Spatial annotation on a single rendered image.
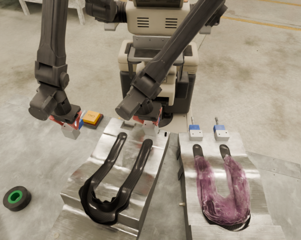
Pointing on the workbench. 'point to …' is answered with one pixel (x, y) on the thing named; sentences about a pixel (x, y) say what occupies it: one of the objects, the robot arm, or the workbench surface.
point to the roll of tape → (24, 199)
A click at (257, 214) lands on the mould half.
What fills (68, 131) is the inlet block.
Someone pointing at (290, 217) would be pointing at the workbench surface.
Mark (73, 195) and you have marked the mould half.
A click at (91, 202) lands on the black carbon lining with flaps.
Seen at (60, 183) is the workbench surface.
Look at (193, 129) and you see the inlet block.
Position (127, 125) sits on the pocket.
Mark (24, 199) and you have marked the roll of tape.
